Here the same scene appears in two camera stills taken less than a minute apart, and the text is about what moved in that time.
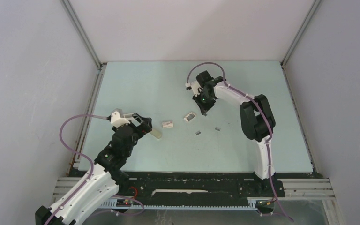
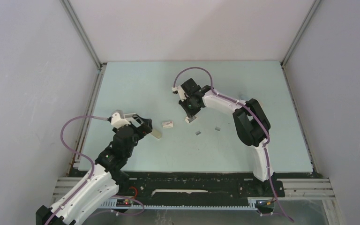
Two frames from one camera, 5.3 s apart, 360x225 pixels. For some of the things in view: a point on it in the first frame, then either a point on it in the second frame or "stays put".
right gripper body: x=205 y=102 to x=189 y=106
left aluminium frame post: x=69 y=10 stays put
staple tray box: x=191 y=116 stays put
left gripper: x=144 y=127 stays put
